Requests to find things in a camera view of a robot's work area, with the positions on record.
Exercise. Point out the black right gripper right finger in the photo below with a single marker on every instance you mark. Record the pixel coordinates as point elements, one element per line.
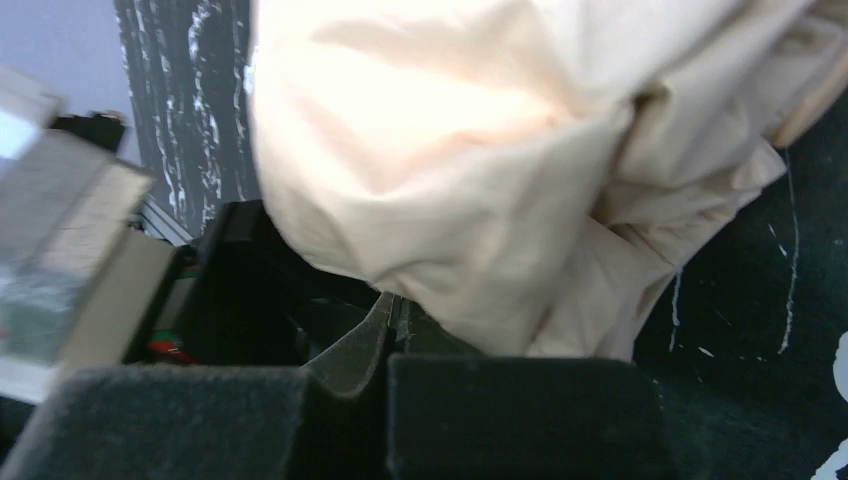
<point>474,417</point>

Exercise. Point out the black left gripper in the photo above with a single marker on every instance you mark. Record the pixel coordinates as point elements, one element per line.
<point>239,295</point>

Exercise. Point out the beige folding umbrella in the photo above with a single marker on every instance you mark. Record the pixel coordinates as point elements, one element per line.
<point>531,173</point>

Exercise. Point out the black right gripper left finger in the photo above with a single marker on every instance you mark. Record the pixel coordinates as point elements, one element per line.
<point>322,420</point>

